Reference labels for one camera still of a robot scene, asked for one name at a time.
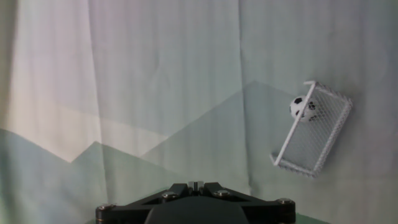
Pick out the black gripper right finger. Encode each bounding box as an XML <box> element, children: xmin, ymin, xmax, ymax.
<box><xmin>195</xmin><ymin>181</ymin><xmax>297</xmax><ymax>224</ymax></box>

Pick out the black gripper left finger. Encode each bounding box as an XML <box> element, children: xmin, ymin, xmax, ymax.
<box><xmin>95</xmin><ymin>181</ymin><xmax>197</xmax><ymax>224</ymax></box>

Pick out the blue green patterned tablecloth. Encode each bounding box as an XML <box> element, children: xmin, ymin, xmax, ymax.
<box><xmin>0</xmin><ymin>0</ymin><xmax>398</xmax><ymax>224</ymax></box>

